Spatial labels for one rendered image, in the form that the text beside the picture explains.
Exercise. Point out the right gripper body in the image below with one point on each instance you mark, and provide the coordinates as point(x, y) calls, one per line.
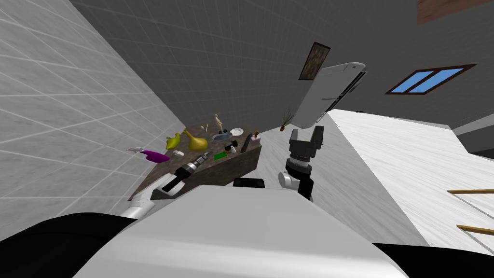
point(305, 147)

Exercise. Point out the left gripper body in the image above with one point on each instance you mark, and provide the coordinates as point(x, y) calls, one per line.
point(203, 158)

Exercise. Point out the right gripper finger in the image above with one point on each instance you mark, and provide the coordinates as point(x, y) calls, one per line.
point(317, 135)
point(294, 135)

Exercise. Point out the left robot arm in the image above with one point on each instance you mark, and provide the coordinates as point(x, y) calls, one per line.
point(154, 193)

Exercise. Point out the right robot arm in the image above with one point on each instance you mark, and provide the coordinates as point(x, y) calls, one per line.
point(299, 173)

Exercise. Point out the potted plant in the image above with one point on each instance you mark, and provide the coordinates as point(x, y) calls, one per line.
point(286, 120)

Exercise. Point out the yellow gourd vase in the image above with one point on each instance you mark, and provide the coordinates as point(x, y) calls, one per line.
point(197, 143)

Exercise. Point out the green flat object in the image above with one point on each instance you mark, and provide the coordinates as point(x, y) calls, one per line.
point(220, 156)

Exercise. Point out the dark brown stone table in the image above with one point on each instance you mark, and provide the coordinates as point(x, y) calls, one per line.
point(227, 170)

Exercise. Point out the grey bowl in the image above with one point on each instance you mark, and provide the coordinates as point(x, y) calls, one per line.
point(222, 136)

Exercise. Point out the black and white small object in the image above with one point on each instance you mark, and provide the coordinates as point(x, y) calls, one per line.
point(230, 146)

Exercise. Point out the yellow-green curved object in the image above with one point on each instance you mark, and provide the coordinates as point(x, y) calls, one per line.
point(173, 142)

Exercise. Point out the pink box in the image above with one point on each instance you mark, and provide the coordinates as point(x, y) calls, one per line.
point(256, 139)

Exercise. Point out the beige statuette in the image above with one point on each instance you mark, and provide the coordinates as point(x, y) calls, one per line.
point(219, 123)

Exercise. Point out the grey refrigerator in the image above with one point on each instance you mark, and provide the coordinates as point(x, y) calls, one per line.
point(328, 94)

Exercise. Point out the white plate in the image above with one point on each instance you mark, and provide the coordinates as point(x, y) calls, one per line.
point(236, 132)

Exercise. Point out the black flat box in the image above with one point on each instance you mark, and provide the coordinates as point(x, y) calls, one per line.
point(246, 143)

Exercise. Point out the purple bottle with white nozzle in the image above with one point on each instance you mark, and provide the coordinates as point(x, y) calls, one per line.
point(156, 156)

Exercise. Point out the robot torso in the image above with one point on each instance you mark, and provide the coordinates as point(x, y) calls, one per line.
point(247, 231)

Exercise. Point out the brown framed window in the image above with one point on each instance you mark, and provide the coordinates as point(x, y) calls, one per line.
point(430, 80)

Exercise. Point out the dark framed wall picture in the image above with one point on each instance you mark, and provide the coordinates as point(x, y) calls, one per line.
point(314, 61)

